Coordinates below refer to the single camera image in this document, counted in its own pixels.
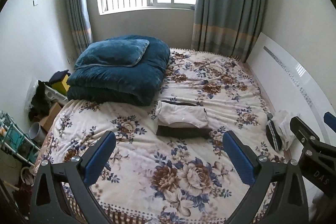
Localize beige long-sleeve shirt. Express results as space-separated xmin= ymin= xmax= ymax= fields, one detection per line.
xmin=155 ymin=101 xmax=209 ymax=129

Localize white and black clothes pile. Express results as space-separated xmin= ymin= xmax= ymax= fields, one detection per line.
xmin=266 ymin=110 xmax=295 ymax=152

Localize black clothes on rack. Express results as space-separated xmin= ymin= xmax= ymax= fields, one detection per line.
xmin=28 ymin=80 xmax=50 ymax=122

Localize white glossy headboard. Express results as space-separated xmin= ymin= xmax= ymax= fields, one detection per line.
xmin=247 ymin=33 xmax=335 ymax=213

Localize grey plastic bucket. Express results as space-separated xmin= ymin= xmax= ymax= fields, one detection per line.
xmin=29 ymin=122 xmax=46 ymax=144

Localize teal storage rack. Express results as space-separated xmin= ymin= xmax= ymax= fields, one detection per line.
xmin=1 ymin=111 xmax=40 ymax=166

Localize cardboard box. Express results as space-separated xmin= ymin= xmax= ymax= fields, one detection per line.
xmin=39 ymin=102 xmax=62 ymax=132

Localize floral bed blanket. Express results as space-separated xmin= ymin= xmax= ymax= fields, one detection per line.
xmin=33 ymin=49 xmax=285 ymax=223

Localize yellow box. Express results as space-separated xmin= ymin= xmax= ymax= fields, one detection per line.
xmin=51 ymin=75 xmax=70 ymax=96

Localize right teal curtain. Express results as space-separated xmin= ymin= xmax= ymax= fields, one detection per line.
xmin=191 ymin=0 xmax=266 ymax=62

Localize folded teal velvet quilt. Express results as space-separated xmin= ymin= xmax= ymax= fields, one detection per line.
xmin=67 ymin=35 xmax=170 ymax=106

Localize teal velvet pillow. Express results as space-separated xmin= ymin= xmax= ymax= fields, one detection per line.
xmin=74 ymin=39 xmax=150 ymax=70

